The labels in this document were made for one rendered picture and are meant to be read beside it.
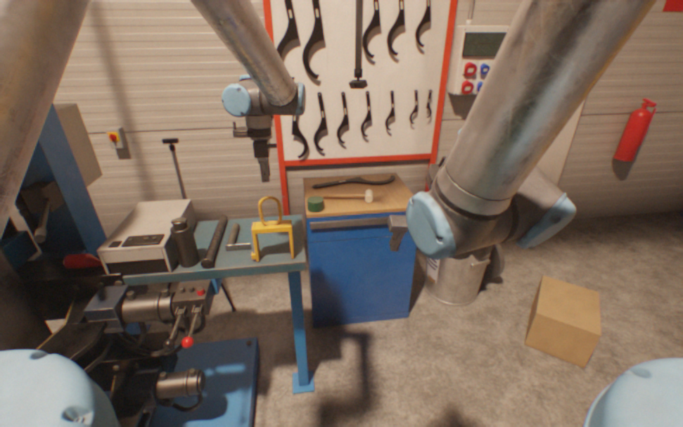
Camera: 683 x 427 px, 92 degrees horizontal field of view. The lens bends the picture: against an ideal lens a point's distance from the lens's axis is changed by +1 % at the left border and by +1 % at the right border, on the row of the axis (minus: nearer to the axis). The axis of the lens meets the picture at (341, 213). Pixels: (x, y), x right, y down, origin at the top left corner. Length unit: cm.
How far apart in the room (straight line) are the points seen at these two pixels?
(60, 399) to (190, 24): 284
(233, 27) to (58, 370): 55
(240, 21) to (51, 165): 118
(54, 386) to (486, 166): 40
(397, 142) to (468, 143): 281
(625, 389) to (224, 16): 67
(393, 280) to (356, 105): 151
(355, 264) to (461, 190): 188
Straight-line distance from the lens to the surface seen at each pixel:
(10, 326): 155
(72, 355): 142
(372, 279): 235
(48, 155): 170
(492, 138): 36
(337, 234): 208
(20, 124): 48
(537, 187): 53
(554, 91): 33
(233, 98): 104
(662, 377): 34
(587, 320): 268
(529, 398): 249
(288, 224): 135
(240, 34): 71
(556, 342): 270
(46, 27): 52
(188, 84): 307
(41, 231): 134
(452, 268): 261
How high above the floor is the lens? 189
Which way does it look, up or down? 28 degrees down
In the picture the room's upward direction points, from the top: straight up
